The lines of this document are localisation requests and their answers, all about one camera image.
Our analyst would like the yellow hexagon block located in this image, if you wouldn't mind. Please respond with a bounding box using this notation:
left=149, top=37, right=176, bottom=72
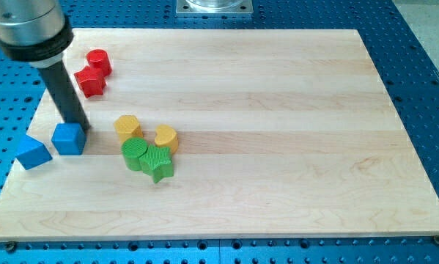
left=114, top=115, right=144, bottom=143

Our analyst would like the yellow heart block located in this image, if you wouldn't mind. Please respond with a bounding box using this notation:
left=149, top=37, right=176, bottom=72
left=154, top=124, right=179, bottom=154

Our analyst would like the light wooden board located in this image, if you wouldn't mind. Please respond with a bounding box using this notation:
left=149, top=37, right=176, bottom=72
left=0, top=29, right=439, bottom=241

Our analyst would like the green star block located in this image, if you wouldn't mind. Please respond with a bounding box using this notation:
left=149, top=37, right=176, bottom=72
left=139, top=145, right=174, bottom=184

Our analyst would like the green cylinder block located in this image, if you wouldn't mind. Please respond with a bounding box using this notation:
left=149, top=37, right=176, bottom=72
left=121, top=137, right=148, bottom=171

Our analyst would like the red star block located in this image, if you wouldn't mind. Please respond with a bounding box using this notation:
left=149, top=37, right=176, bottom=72
left=74, top=66, right=106, bottom=98

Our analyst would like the red cylinder block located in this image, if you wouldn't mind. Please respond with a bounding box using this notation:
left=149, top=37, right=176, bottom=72
left=86, top=49, right=112, bottom=77

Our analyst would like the blue cube block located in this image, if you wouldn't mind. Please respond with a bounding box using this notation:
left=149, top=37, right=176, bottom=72
left=51, top=123, right=86, bottom=155

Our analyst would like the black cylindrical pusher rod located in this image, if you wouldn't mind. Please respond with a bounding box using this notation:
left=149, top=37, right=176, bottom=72
left=38, top=60, right=90, bottom=132

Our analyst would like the blue triangle block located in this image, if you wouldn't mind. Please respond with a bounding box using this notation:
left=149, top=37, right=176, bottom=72
left=15, top=135, right=53, bottom=170

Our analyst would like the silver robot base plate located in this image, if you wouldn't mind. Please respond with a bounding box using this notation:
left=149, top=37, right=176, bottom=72
left=176, top=0, right=253, bottom=15

